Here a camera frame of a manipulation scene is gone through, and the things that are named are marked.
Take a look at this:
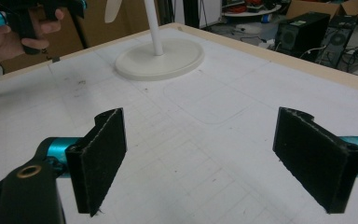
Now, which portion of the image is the open cardboard box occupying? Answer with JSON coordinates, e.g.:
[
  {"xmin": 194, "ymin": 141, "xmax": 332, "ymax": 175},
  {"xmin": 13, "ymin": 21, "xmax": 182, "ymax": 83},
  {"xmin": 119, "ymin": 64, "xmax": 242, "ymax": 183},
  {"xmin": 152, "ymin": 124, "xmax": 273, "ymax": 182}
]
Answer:
[{"xmin": 285, "ymin": 0, "xmax": 358, "ymax": 21}]

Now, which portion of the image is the black computer tower fan grille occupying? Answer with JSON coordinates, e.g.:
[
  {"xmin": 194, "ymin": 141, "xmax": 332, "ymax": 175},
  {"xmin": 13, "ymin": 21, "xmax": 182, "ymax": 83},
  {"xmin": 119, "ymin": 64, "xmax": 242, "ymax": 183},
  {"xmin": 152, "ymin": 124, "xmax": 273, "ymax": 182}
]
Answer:
[{"xmin": 316, "ymin": 14, "xmax": 358, "ymax": 69}]

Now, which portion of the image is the white round table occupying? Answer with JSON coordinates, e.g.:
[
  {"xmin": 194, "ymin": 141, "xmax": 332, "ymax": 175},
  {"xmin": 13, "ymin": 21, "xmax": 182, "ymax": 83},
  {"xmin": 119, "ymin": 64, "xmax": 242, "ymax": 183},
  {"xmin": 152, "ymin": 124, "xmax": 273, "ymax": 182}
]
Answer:
[{"xmin": 222, "ymin": 0, "xmax": 283, "ymax": 18}]

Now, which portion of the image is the white hook rack stand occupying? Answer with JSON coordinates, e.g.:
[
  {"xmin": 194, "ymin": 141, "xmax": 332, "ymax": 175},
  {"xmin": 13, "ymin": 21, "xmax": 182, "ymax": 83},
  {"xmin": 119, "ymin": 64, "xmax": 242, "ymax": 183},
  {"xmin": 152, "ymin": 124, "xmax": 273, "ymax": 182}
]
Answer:
[{"xmin": 115, "ymin": 0, "xmax": 206, "ymax": 82}]

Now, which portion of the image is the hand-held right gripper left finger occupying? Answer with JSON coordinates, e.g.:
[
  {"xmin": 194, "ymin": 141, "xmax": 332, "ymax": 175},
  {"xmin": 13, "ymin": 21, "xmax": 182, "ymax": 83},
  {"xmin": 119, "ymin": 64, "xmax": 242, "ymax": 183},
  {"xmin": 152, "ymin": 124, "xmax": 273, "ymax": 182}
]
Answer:
[{"xmin": 36, "ymin": 107, "xmax": 128, "ymax": 218}]

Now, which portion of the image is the white grid mat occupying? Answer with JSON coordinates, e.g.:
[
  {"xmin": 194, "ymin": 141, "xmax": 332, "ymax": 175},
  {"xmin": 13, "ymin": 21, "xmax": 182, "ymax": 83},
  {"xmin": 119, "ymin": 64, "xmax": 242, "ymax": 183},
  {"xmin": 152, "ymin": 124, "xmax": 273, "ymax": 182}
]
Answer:
[{"xmin": 0, "ymin": 27, "xmax": 358, "ymax": 224}]

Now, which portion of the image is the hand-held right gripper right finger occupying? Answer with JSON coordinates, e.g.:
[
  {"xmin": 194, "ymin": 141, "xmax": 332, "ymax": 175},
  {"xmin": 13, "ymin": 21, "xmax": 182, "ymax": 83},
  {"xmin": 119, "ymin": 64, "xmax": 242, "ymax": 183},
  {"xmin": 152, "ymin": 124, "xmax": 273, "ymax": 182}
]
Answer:
[{"xmin": 272, "ymin": 106, "xmax": 358, "ymax": 215}]

